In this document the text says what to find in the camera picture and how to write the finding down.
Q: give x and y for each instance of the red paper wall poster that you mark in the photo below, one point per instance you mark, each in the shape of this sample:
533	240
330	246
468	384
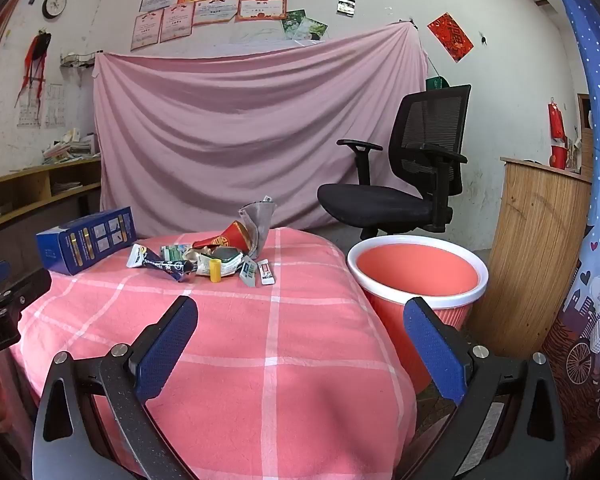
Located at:
450	37

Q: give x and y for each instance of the curved wooden shelf desk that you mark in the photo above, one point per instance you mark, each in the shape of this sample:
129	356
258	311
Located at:
30	180

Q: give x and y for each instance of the wooden cabinet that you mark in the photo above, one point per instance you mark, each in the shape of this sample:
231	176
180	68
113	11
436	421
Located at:
535	260

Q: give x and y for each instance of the papers on shelf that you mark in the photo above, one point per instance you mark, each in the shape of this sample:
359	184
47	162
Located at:
66	188

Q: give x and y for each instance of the green printed packet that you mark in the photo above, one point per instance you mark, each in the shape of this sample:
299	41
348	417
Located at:
175	252

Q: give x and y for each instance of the paper wall calendar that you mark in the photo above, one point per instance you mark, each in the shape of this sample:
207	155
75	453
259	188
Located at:
40	105

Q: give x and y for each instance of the red hanging ornament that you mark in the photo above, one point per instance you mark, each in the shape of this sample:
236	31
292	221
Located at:
556	120

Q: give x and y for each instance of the blue cardboard box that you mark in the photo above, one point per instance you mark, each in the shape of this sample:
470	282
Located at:
85	240

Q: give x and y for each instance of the pink hanging sheet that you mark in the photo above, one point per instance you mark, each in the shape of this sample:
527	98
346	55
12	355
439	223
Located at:
240	130

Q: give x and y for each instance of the small black and white photo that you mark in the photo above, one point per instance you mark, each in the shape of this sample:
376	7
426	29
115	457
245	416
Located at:
346	5

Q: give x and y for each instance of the green landscape photo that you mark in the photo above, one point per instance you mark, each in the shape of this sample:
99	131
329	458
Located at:
292	21
312	30

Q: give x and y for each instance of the black mesh office chair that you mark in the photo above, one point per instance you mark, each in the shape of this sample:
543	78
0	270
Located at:
380	202

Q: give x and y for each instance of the dark wrapper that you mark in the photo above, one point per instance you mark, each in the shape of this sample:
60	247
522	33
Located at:
140	255

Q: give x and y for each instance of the red tassel ornament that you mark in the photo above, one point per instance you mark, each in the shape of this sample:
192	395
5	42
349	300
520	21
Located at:
37	50

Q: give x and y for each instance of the stack of books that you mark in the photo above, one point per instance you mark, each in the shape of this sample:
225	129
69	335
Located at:
70	149

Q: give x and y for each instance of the wooden picture frame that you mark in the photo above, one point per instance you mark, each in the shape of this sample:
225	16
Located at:
584	110

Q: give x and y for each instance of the dark green pouch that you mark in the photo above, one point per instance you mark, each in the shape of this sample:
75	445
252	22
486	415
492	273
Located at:
226	253

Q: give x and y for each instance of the group of wall certificates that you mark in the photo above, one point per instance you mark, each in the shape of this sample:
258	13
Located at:
215	0

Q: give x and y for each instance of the small red and white sachet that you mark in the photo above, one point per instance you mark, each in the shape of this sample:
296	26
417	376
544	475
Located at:
266	271

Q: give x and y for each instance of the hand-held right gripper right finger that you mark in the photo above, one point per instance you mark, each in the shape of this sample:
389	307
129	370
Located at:
432	345

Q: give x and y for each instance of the red paper cup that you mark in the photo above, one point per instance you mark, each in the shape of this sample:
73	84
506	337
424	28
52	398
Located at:
230	235

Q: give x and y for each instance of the blue printed curtain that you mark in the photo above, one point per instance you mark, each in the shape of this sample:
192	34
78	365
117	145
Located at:
595	210

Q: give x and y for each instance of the grey plastic bag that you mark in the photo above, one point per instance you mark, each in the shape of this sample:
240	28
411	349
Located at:
260	222

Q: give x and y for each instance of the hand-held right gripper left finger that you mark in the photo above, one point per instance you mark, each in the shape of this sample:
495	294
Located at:
167	345

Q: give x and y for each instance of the foil wrapper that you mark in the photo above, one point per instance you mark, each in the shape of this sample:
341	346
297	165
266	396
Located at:
180	271

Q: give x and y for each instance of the round wall clock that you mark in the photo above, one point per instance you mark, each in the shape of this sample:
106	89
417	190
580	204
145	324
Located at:
54	4

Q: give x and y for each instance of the coral plastic bin white rim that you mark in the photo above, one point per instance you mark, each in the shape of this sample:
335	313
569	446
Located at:
415	275

